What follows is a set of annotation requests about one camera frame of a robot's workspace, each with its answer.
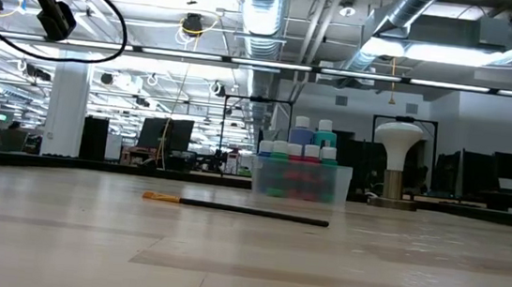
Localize small blue paint bottle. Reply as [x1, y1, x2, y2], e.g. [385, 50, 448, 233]
[257, 139, 276, 160]

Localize small light green paint bottle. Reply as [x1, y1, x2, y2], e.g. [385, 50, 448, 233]
[267, 139, 290, 198]

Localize large purple paint bottle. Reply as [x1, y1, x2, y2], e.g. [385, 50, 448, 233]
[287, 113, 317, 148]

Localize small dark red paint bottle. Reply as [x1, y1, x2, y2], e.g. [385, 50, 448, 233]
[299, 143, 323, 201]

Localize large teal paint bottle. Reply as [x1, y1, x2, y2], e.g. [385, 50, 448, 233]
[312, 117, 340, 150]

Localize small emerald green paint bottle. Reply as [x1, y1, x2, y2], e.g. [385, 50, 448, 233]
[315, 145, 339, 203]

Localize white building column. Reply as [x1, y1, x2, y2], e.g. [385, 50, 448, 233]
[39, 47, 95, 161]

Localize black cabinet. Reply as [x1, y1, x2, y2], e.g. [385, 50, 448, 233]
[78, 114, 111, 163]

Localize black monitor back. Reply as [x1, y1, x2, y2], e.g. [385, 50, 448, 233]
[166, 117, 196, 155]
[135, 115, 171, 152]

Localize paintbrush flat orange bristles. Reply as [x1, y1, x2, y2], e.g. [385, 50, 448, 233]
[140, 190, 332, 229]

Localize clear plastic container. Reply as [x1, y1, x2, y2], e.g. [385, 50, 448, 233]
[248, 156, 354, 206]

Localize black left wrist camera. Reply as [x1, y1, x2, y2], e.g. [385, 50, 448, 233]
[34, 0, 81, 44]

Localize black left wrist camera cable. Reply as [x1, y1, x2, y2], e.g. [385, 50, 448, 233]
[0, 0, 132, 68]

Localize black overhead camera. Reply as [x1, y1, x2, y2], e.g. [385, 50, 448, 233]
[180, 11, 207, 39]

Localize black aluminium table frame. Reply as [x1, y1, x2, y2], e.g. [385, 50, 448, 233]
[0, 29, 512, 232]

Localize yellow hanging cable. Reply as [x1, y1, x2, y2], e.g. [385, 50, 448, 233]
[155, 10, 222, 174]

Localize silver round air duct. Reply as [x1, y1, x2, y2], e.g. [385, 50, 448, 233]
[224, 0, 294, 133]
[338, 0, 444, 82]

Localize black background station frame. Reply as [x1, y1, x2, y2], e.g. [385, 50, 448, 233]
[215, 92, 296, 181]
[366, 112, 441, 194]

